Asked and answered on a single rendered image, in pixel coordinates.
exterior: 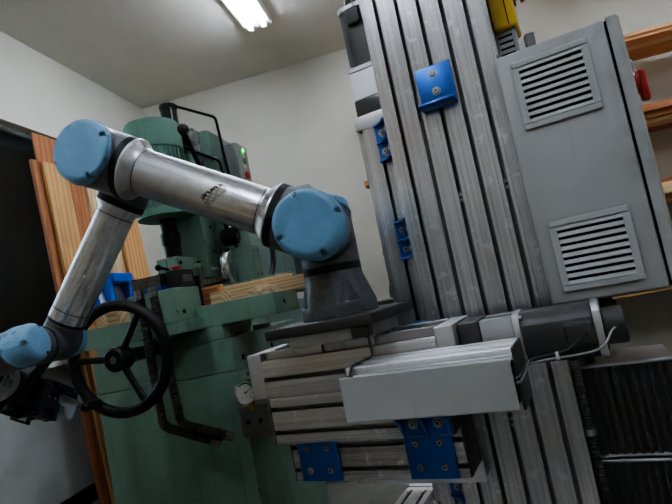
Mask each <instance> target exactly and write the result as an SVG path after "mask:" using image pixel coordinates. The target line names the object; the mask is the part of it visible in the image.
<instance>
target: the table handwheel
mask: <svg viewBox="0 0 672 504"><path fill-rule="evenodd" d="M114 311H125V312H129V313H132V314H134V315H133V317H132V320H131V323H130V325H129V328H128V330H127V333H126V335H125V337H124V339H123V342H122V344H121V346H118V347H114V348H110V349H109V350H107V352H106V353H105V355H104V357H95V358H82V359H80V354H78V355H76V356H73V357H71V358H69V359H67V363H68V371H69V375H70V379H71V382H72V384H73V386H74V388H75V390H76V391H77V392H78V394H79V396H80V397H81V399H82V400H83V401H84V402H86V401H89V400H94V399H99V398H98V397H97V396H96V395H95V394H94V393H93V392H92V391H91V390H90V389H89V387H88V386H87V384H86V382H85V380H84V377H83V375H82V371H81V366H80V365H89V364H105V367H106V368H107V369H108V370H109V371H111V372H119V371H123V373H124V374H125V376H126V377H127V379H128V380H129V382H130V383H131V385H132V386H133V388H134V390H135V392H136V393H137V395H138V397H139V398H140V400H141V401H140V402H138V403H137V404H134V405H131V406H125V407H120V406H113V405H110V404H108V403H105V402H104V401H102V404H101V405H100V406H98V407H97V408H95V409H93V410H94V411H96V412H98V413H99V414H102V415H104V416H107V417H111V418H119V419H123V418H131V417H135V416H138V415H140V414H142V413H144V412H146V411H148V410H149V409H151V408H152V407H153V406H154V405H155V404H156V403H157V402H158V401H159V400H160V399H161V397H162V396H163V395H164V393H165V391H166V389H167V387H168V385H169V383H170V380H171V377H172V372H173V365H174V355H173V347H172V343H171V339H170V337H169V334H168V332H167V330H166V328H165V326H164V325H163V323H162V322H161V320H160V319H159V318H158V317H157V316H156V315H155V314H154V313H153V312H152V311H151V310H149V309H148V308H146V307H145V306H143V305H141V304H139V303H136V302H133V301H129V300H111V301H107V302H104V303H101V304H99V305H97V306H95V307H94V309H93V311H92V313H91V315H90V317H89V320H88V322H87V324H86V326H85V328H84V329H85V331H87V330H88V328H89V327H90V326H91V324H92V323H93V322H94V321H95V320H96V319H98V318H99V317H101V316H102V315H104V314H106V313H109V312H114ZM140 318H141V319H143V320H144V321H145V322H146V323H147V324H148V325H149V326H150V327H151V329H152V330H153V332H154V333H155V335H156V337H157V340H158V342H155V343H153V346H154V347H153V348H154V351H155V352H154V353H155V356H157V355H160V354H161V371H160V375H159V378H158V381H157V383H156V385H155V387H154V388H153V390H152V391H151V393H150V394H149V395H148V396H147V395H146V394H145V392H144V391H143V389H142V388H141V386H140V384H139V383H138V381H137V380H136V378H135V376H134V374H133V373H132V371H131V369H130V367H132V365H133V364H134V362H136V361H140V360H143V359H146V356H145V355H146V354H145V351H144V350H145V349H144V345H143V346H139V347H134V348H130V347H129V344H130V341H131V338H132V336H133V333H134V331H135V328H136V326H137V324H138V321H139V319H140ZM160 350H161V351H160Z"/></svg>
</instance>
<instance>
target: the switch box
mask: <svg viewBox="0 0 672 504"><path fill-rule="evenodd" d="M223 146H224V150H225V154H226V158H227V162H228V166H229V170H230V175H231V176H234V177H237V178H240V179H243V180H246V179H247V180H249V181H250V182H252V179H251V174H250V179H248V178H247V177H246V171H248V172H249V173H250V169H249V163H248V158H247V153H246V149H245V148H244V147H243V146H241V145H239V144H238V143H236V142H233V143H229V144H226V145H223ZM241 148H242V149H244V153H242V152H241ZM241 154H243V155H244V156H245V157H243V156H242V155H241ZM243 158H245V159H246V164H244V163H243ZM243 164H244V165H246V166H247V168H246V167H244V165H243Z"/></svg>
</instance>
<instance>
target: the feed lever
mask: <svg viewBox="0 0 672 504"><path fill-rule="evenodd" d="M177 131H178V133H179V134H181V135H183V136H184V138H185V140H186V143H187V145H188V147H189V149H190V152H191V154H192V156H193V158H194V161H195V163H196V165H199V166H202V165H201V163H200V161H199V158H198V156H197V154H196V152H195V149H194V147H193V145H192V143H191V140H190V138H189V136H188V132H189V127H188V126H187V125H186V124H184V123H181V124H179V125H178V127H177ZM222 224H223V223H222ZM223 226H224V228H225V229H222V230H221V232H220V239H221V242H222V244H223V245H224V246H226V247H227V246H231V245H234V246H235V247H236V248H237V247H241V246H240V245H239V243H240V241H241V235H240V232H239V230H238V228H235V227H230V228H229V227H228V225H226V224H223Z"/></svg>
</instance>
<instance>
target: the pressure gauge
mask: <svg viewBox="0 0 672 504"><path fill-rule="evenodd" d="M250 388H251V389H250ZM249 389H250V390H249ZM248 390H249V391H248ZM246 391H247V393H246V394H244V392H246ZM234 396H235V398H236V400H237V401H238V402H239V403H240V404H242V405H249V406H250V410H255V409H256V404H255V401H256V400H255V399H254V394H253V389H252V383H251V379H245V380H243V381H240V382H239V383H237V385H236V386H235V389H234Z"/></svg>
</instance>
